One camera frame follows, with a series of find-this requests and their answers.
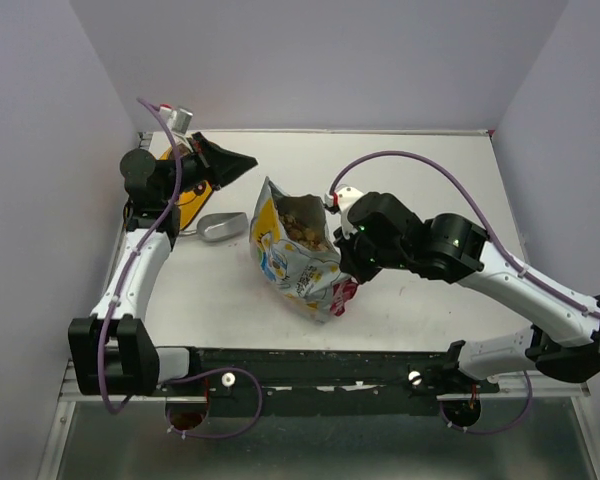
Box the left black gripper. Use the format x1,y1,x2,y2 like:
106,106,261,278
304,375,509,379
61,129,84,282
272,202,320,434
160,132,257,202

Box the aluminium frame rail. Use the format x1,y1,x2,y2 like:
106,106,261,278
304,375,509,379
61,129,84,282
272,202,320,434
137,131,153,151

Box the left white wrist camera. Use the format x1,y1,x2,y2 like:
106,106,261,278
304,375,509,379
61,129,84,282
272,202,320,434
159,104,193,137

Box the pet food bag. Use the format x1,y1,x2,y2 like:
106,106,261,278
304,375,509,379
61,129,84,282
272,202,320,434
249,178,358,323

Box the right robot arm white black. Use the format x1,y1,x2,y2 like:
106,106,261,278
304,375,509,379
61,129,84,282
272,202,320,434
325,187,600,392

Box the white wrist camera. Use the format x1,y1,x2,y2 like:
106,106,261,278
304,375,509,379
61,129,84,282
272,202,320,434
323,185,364,239
159,104,193,137

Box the purple cable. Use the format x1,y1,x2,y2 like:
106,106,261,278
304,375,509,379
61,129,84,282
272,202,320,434
329,150,600,436
97,97,264,442

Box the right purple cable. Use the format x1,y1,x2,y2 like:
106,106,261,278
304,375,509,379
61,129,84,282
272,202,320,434
329,150,600,436

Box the pet food kibble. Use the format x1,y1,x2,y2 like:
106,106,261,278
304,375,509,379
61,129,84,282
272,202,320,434
278,212,332,252

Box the metal food scoop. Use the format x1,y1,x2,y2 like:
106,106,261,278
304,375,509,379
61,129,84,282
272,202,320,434
180,212,249,244

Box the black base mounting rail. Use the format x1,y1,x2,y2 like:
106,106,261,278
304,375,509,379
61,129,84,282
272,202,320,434
157,348,499,418

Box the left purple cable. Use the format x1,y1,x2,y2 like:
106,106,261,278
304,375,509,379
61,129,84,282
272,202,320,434
97,97,264,442

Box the yellow double pet bowl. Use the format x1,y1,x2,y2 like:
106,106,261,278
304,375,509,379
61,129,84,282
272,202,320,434
123,144,216,236

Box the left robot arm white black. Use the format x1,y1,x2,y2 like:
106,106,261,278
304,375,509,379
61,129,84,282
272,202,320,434
68,132,258,396

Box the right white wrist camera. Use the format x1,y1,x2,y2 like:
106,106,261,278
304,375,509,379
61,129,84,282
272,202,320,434
323,185,364,239

